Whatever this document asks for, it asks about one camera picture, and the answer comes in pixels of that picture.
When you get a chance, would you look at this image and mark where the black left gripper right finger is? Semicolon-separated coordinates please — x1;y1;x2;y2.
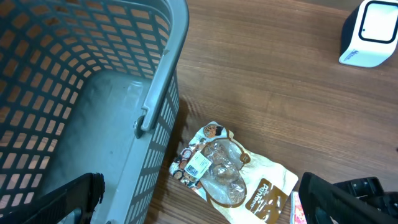
298;172;397;224

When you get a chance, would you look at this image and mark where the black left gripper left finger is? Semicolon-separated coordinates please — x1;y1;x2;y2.
1;173;105;224

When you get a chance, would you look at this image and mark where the red tissue pack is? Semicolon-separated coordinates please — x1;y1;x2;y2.
290;191;307;224

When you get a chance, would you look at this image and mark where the brown white snack bag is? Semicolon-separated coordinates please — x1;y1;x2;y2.
169;121;299;223

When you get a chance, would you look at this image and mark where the white barcode scanner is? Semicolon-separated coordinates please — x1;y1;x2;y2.
338;0;397;68

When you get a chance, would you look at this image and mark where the grey plastic basket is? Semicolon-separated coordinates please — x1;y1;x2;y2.
1;0;189;223

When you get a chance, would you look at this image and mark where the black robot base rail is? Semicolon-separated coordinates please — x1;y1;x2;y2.
334;177;397;218

